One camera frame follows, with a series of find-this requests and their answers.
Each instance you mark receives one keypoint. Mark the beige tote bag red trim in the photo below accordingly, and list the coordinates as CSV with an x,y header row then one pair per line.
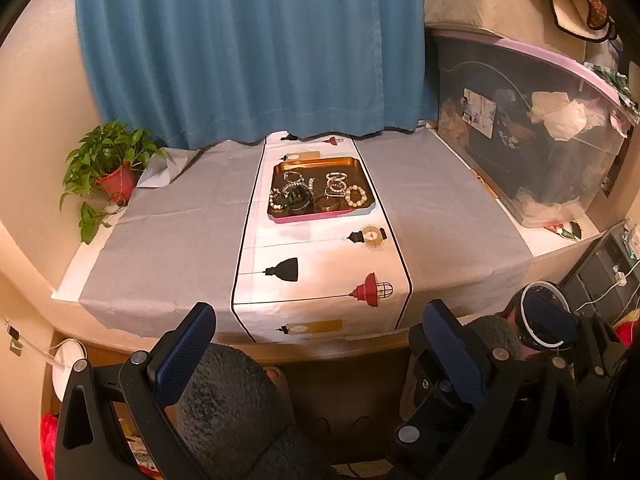
x,y
575,0

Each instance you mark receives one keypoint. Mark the black shelf unit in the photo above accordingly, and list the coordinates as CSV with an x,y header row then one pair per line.
x,y
600,270

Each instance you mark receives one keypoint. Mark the green patterned cloth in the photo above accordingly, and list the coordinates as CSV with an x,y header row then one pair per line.
x,y
620,90

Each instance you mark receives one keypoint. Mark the white lamp-print table runner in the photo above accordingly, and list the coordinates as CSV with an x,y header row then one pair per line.
x,y
310,280

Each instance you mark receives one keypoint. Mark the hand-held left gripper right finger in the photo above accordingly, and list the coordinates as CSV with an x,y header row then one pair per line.
x,y
450,347

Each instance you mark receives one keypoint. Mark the white plug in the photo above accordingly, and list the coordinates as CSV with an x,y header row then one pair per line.
x,y
621,278

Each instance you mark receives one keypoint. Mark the blue curtain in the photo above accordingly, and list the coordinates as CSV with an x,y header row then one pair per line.
x,y
250,45

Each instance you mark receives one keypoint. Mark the grey tablecloth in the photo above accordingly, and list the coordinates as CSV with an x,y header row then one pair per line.
x,y
165,240

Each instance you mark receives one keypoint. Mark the orange metal tray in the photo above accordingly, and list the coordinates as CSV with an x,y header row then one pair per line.
x,y
320,165

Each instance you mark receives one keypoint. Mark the red green packet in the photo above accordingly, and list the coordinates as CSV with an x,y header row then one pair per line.
x,y
565,230

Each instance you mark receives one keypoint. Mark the potted green plant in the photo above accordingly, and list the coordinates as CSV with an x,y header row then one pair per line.
x,y
105,157

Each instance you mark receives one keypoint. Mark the clear plastic storage bin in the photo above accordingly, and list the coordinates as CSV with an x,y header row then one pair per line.
x,y
525,140

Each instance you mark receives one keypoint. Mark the amber bangle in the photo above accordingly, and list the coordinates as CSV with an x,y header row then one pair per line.
x,y
327,206

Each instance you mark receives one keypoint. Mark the white round lamp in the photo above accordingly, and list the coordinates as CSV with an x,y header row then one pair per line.
x,y
67,355

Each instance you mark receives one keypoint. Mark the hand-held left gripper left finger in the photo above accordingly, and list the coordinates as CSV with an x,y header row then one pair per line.
x,y
182,347

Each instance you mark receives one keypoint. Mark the black wristband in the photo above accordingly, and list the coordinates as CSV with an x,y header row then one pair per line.
x,y
299,205

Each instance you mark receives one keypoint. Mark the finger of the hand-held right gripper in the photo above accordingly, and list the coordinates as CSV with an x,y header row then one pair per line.
x,y
547,312
430,412

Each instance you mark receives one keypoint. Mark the person's left leg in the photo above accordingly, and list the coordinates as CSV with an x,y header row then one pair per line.
x,y
230,400

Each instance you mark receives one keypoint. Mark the round black fan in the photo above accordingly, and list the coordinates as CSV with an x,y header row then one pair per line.
x,y
525,331

